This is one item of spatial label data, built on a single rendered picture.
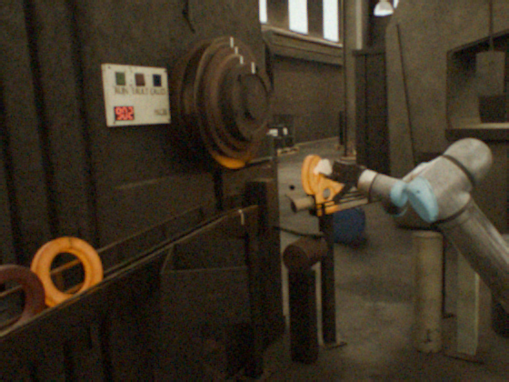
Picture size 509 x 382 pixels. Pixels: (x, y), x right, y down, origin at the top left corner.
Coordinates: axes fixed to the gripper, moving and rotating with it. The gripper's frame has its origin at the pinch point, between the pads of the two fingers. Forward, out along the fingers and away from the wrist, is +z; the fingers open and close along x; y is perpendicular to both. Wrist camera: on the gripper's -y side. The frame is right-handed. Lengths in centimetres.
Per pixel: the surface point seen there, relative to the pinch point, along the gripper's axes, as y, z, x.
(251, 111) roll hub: 20.0, 16.4, 28.6
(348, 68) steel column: 25, 316, -824
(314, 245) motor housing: -33.1, -5.4, -8.0
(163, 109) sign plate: 15, 38, 49
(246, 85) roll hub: 28.3, 20.7, 28.0
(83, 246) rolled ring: -17, 21, 91
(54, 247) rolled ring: -16, 23, 99
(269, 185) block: -11.6, 15.8, 3.4
